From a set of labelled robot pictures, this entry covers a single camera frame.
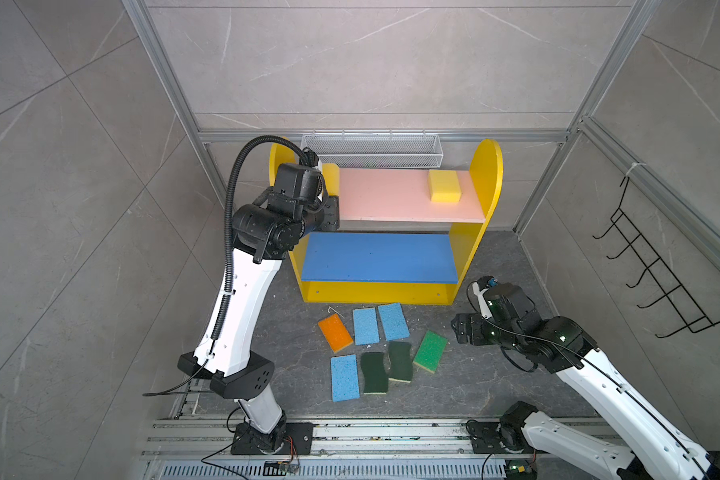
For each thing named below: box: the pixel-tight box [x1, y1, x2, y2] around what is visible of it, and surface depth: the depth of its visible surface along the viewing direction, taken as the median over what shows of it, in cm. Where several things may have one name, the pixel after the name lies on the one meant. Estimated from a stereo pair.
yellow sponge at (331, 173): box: [322, 163, 340, 196], surface depth 63 cm
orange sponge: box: [318, 313, 354, 353], surface depth 92 cm
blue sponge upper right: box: [378, 303, 410, 341], surface depth 95 cm
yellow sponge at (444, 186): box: [428, 169, 462, 203], surface depth 74 cm
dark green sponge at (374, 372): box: [361, 352, 389, 394], surface depth 84 cm
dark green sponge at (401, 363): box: [388, 341, 413, 383], surface depth 86 cm
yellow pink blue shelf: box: [269, 137, 503, 305], surface depth 95 cm
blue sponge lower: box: [331, 354, 360, 402], surface depth 83 cm
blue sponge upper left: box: [352, 307, 380, 346], surface depth 94 cm
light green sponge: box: [412, 330, 448, 374], surface depth 88 cm
